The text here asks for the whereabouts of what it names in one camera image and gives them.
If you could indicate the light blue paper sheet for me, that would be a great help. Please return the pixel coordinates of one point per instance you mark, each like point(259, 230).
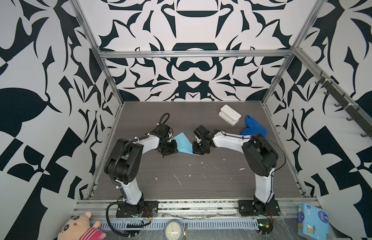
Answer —
point(183, 144)

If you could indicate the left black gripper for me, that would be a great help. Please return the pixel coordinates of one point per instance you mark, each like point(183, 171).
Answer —
point(174, 150)

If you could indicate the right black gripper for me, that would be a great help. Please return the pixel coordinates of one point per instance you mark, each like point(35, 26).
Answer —
point(195, 150)

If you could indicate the white slotted cable duct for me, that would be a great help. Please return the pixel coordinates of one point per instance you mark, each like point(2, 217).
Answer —
point(194, 224)

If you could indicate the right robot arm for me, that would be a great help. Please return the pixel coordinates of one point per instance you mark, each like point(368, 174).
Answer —
point(259, 153)

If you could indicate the round analog clock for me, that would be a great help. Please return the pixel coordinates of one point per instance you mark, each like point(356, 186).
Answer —
point(174, 230)

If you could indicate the black wall hook rack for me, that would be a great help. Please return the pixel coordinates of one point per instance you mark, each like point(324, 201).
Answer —
point(345, 102)

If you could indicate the blue tissue pack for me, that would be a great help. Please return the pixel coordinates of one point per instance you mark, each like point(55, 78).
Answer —
point(313, 223)

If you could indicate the blue cloth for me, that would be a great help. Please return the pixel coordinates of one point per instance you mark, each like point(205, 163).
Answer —
point(253, 127)

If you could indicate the pink plush toy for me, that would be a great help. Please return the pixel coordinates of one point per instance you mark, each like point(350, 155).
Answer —
point(78, 228)

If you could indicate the small black electronics module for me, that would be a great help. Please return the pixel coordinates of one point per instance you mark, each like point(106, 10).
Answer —
point(265, 227)

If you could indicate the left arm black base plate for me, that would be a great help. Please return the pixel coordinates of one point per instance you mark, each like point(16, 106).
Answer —
point(144, 209)

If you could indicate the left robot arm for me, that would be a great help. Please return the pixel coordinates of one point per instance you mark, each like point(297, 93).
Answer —
point(124, 161)

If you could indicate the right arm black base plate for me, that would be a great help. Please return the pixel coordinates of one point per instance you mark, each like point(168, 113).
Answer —
point(256, 207)

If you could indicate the white rectangular box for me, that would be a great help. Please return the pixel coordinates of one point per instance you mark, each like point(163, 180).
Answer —
point(229, 115)

